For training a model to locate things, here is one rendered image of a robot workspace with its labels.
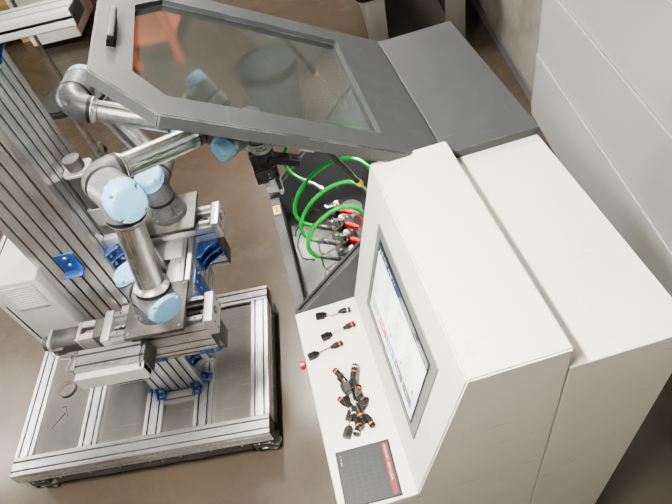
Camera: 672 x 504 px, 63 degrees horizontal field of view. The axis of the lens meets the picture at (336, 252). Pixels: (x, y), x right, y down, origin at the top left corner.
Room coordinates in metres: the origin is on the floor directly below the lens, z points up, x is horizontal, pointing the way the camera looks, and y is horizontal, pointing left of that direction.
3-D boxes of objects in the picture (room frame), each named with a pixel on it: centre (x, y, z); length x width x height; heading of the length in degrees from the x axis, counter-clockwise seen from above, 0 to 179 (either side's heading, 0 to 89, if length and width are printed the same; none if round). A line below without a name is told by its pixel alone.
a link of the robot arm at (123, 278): (1.31, 0.68, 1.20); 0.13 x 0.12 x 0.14; 35
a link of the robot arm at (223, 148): (1.48, 0.24, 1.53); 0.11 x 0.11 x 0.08; 35
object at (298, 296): (1.51, 0.19, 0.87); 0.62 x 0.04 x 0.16; 1
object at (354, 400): (0.78, 0.08, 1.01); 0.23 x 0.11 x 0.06; 1
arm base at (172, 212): (1.81, 0.63, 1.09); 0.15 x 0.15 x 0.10
